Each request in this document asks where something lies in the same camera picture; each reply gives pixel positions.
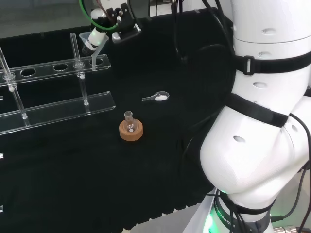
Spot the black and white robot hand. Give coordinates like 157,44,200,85
81,0,141,56

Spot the glass weighing funnel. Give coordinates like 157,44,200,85
141,91,170,102

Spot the green cable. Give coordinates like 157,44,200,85
79,0,120,34

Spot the cork ring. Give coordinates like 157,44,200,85
119,118,144,142

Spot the thin black hanging cable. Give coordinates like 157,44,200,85
171,0,191,64

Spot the clear plastic funnel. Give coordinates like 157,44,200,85
79,32,109,71

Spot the clear acrylic funnel stand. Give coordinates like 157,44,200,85
0,33,117,135

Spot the black cloth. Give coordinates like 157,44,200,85
0,7,235,231

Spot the small glass round-bottom flask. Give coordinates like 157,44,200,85
123,111,137,133

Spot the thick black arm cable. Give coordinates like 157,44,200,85
179,0,236,158

